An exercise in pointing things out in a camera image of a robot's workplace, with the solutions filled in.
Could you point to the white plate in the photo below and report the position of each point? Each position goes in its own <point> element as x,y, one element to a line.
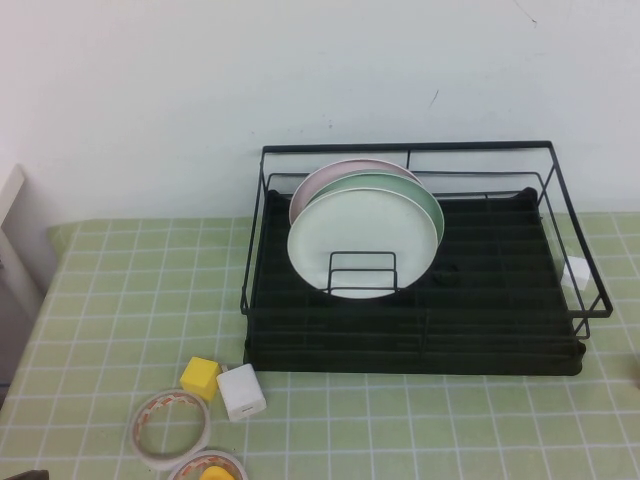
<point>360,225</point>

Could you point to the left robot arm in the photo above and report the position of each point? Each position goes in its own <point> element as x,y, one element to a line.
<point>32,476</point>

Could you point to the pink plate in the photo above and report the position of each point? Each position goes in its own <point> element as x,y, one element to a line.
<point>307,192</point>

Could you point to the mint green plate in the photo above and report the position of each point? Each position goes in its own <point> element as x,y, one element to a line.
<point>390,182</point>

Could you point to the white charger adapter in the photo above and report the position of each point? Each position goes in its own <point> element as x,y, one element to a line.
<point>239,392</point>

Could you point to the yellow cube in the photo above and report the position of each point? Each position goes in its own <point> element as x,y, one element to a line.
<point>199,377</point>

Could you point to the green checked tablecloth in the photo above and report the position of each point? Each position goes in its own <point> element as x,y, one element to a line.
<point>125,300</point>

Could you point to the white tape roll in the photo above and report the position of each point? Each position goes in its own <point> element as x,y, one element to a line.
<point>165,399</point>
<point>200,457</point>

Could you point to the small yellow rounded object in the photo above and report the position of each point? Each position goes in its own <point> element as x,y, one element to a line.
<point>216,474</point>

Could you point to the small white cube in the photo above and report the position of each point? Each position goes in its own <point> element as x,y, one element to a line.
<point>577,274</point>

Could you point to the white furniture board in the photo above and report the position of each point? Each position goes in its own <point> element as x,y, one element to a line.
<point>15,210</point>

